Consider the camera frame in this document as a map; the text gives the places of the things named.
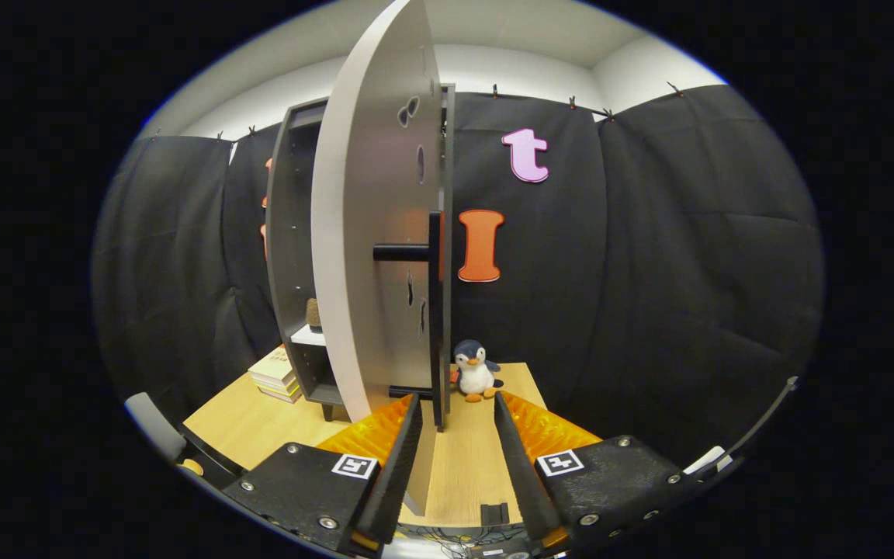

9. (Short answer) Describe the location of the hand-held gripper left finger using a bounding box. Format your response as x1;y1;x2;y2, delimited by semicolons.
220;393;424;555

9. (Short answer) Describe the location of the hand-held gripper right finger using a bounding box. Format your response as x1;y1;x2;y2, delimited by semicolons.
493;390;686;550

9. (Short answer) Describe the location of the dark grey shoe cabinet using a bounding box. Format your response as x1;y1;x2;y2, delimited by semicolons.
265;82;457;424

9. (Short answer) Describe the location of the white shoe cabinet door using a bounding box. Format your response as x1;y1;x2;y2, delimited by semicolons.
310;0;442;517

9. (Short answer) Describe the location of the plush penguin toy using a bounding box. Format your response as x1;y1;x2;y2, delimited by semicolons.
449;339;505;403

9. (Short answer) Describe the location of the stack of books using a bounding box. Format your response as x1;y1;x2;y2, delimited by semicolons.
248;345;304;404

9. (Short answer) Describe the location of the white side table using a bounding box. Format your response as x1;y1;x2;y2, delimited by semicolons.
682;445;733;476

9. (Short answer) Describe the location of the black backdrop cloth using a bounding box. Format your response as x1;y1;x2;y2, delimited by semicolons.
90;84;826;467

